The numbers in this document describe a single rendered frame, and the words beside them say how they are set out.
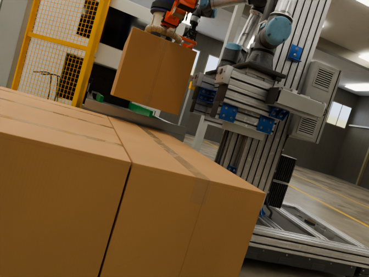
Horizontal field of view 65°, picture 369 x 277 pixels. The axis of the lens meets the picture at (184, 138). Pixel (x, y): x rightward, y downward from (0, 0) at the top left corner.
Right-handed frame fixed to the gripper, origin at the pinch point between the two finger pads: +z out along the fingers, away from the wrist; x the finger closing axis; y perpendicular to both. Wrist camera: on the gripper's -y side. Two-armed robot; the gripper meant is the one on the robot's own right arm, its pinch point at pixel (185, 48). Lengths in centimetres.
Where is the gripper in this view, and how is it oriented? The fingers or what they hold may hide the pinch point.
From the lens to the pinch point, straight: 242.8
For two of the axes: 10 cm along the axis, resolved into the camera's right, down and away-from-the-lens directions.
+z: -2.9, 9.5, 0.9
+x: 9.2, 2.5, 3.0
